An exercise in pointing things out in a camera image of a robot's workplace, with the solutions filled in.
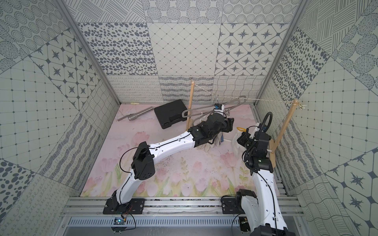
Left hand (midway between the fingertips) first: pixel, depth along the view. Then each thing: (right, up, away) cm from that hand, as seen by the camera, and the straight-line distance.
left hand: (237, 123), depth 74 cm
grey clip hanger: (-20, +6, +7) cm, 22 cm away
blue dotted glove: (+2, -13, +10) cm, 16 cm away
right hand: (+4, -6, +5) cm, 9 cm away
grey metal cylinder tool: (-68, +4, +34) cm, 76 cm away
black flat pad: (-41, +6, +37) cm, 55 cm away
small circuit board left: (-60, -49, -2) cm, 77 cm away
